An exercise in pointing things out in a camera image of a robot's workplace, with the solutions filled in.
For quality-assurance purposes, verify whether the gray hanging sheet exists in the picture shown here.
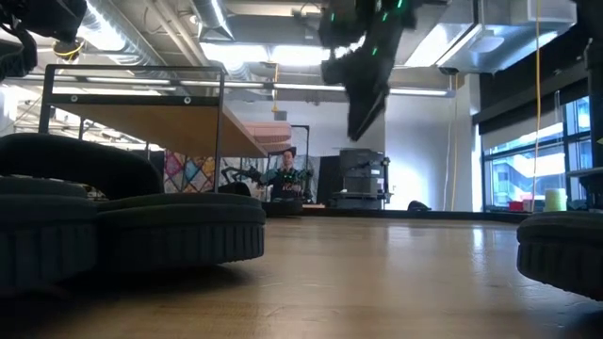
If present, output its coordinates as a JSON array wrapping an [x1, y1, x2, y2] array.
[[220, 154, 321, 189]]

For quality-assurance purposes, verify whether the black rig post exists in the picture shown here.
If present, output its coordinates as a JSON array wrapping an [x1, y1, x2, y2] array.
[[583, 37, 603, 211]]

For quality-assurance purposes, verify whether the black table edge frame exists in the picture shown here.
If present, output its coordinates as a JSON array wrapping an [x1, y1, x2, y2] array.
[[261, 207, 533, 225]]

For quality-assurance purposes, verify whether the black metal stand frame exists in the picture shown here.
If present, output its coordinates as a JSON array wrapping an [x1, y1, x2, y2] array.
[[290, 123, 312, 204]]

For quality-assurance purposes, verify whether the person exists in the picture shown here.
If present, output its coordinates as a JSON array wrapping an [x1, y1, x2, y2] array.
[[268, 148, 306, 202]]

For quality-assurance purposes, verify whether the pale green roll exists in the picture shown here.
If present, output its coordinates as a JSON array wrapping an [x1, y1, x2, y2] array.
[[544, 187, 568, 213]]

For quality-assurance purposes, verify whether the yellow black ceiling reel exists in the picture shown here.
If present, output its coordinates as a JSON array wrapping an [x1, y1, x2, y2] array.
[[51, 34, 87, 61]]

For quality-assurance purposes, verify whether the pale hanging cable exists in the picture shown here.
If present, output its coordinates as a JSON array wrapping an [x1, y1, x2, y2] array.
[[445, 73, 461, 212]]

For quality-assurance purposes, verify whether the spiral silver duct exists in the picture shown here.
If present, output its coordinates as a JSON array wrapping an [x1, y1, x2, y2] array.
[[77, 0, 164, 66]]

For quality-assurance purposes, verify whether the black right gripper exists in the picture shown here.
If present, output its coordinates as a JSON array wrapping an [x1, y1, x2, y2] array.
[[321, 8, 419, 141]]

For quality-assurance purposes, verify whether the colourful patchwork quilt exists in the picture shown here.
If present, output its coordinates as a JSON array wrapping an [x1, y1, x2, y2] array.
[[163, 150, 219, 194]]

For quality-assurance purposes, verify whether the long ceiling light strip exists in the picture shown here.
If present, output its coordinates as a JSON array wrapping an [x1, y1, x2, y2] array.
[[389, 86, 448, 97], [86, 77, 171, 86], [180, 79, 266, 89], [272, 83, 348, 93]]

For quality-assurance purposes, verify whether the black printer cabinet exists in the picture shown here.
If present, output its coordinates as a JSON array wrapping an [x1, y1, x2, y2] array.
[[318, 148, 393, 211]]

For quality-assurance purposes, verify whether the large black framed window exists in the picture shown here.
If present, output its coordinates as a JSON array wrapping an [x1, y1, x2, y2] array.
[[480, 96, 603, 211]]

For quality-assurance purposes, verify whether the silver round ventilation duct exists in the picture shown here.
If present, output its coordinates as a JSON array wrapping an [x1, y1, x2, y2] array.
[[191, 0, 236, 42]]

